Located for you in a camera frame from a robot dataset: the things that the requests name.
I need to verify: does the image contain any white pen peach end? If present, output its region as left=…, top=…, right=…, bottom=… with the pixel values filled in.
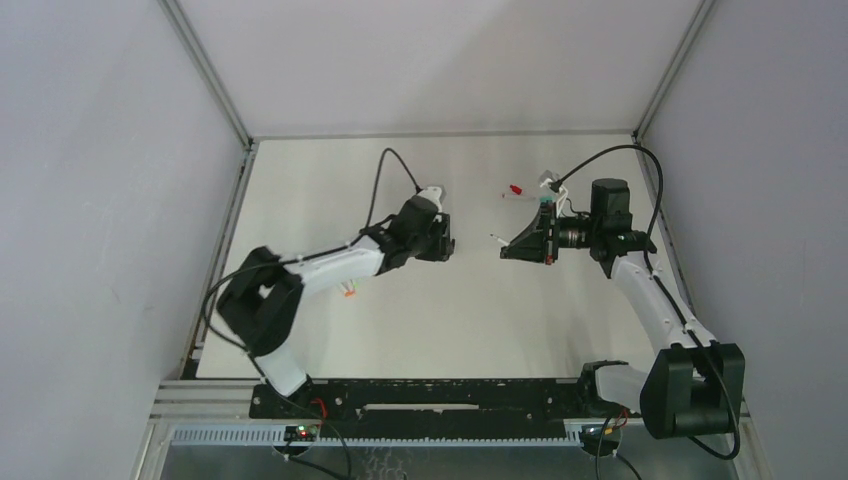
left=341, top=280, right=357, bottom=297

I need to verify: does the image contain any white pen red tip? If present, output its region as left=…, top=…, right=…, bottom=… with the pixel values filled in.
left=501, top=193, right=537, bottom=202

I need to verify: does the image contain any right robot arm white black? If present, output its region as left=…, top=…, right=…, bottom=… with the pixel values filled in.
left=500, top=178, right=745, bottom=439

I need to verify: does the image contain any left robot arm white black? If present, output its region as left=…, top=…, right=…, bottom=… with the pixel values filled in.
left=212, top=185, right=455, bottom=397

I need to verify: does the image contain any small circuit board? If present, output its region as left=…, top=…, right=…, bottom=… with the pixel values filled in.
left=283, top=424, right=320, bottom=443

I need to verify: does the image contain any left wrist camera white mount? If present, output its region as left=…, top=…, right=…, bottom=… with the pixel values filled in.
left=417, top=185, right=446, bottom=213

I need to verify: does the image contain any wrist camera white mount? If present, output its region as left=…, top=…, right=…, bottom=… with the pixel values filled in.
left=538, top=170, right=569, bottom=217
left=417, top=185, right=446, bottom=213

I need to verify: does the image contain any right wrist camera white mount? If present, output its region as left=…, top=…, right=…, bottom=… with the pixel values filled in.
left=538, top=170, right=569, bottom=217

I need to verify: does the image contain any right black camera cable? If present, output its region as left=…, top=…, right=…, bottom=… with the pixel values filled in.
left=553, top=144, right=742, bottom=462

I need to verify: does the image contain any black camera cable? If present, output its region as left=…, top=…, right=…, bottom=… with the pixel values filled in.
left=199, top=147, right=425, bottom=480
left=553, top=144, right=742, bottom=462

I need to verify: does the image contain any left black camera cable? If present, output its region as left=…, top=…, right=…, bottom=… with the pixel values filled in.
left=199, top=147, right=425, bottom=480

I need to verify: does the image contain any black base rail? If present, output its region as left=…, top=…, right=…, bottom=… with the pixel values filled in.
left=249, top=378, right=623, bottom=443

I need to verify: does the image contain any aluminium frame profile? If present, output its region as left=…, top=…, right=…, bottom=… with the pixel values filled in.
left=174, top=139, right=258, bottom=380

